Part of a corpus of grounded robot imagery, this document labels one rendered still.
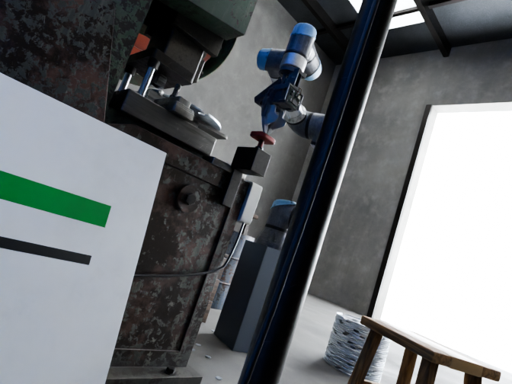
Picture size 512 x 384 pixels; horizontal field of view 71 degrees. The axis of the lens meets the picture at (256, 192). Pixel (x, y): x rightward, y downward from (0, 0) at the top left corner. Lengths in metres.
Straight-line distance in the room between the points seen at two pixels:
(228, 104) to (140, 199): 4.81
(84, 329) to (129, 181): 0.33
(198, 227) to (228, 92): 4.69
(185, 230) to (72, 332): 0.38
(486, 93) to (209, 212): 5.37
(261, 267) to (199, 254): 0.53
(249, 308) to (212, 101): 4.23
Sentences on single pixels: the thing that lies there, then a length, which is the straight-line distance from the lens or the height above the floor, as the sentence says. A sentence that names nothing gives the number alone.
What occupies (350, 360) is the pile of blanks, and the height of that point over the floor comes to 0.07.
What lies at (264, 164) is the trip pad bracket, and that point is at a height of 0.67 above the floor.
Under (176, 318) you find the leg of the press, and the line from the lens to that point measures 1.13.
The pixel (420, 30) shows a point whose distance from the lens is 6.50.
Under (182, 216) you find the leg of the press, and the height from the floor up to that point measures 0.45.
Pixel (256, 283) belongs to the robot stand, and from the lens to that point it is 1.58.
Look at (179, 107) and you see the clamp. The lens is 1.02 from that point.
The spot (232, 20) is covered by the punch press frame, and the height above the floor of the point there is 1.07.
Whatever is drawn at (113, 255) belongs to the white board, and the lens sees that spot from 0.88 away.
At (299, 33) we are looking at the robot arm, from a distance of 1.19.
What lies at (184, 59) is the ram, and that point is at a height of 0.92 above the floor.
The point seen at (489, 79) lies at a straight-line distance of 6.23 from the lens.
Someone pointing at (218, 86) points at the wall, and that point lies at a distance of 5.57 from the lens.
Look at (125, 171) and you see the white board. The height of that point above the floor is 0.50.
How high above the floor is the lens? 0.44
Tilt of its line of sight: 8 degrees up
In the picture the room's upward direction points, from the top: 19 degrees clockwise
